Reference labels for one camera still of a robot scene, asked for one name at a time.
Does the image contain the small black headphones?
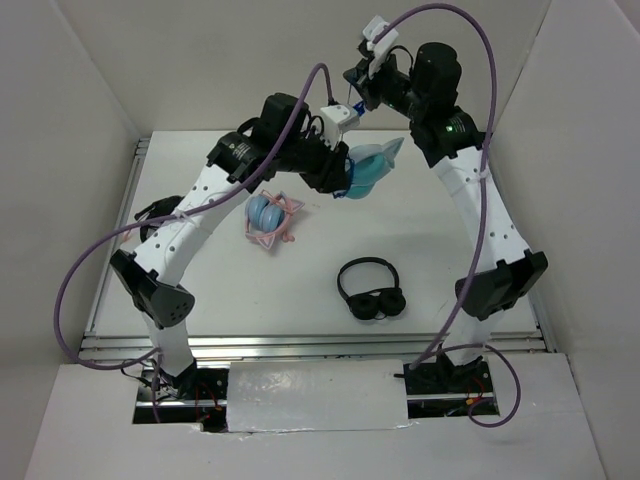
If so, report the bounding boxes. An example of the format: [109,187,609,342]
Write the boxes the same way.
[336,256,407,321]

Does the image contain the white taped cover plate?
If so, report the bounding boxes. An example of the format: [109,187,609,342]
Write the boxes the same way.
[226,360,409,433]

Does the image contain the teal cat ear headphones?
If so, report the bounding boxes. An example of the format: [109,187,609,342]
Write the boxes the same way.
[344,138,404,200]

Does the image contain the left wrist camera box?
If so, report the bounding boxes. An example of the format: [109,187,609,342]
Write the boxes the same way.
[319,104,360,149]

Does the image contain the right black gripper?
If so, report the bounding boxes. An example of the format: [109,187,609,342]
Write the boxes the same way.
[345,48,428,119]

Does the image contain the pink blue cat headphones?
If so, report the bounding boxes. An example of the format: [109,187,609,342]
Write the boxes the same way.
[244,190,305,250]

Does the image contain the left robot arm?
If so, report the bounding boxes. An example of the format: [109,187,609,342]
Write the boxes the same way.
[110,93,359,399]

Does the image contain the blue headphone cable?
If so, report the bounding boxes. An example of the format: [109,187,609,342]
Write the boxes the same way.
[333,84,366,200]

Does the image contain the aluminium rail frame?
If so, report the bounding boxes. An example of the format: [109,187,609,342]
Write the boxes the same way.
[80,131,546,363]

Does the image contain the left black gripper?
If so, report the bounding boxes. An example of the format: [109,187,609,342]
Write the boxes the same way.
[274,123,348,194]

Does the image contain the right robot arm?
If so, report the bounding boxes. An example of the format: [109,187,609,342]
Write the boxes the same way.
[344,40,548,392]

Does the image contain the large black wired headphones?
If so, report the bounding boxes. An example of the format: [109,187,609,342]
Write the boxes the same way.
[134,195,183,243]

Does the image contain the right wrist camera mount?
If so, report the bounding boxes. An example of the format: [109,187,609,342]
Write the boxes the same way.
[356,15,399,83]

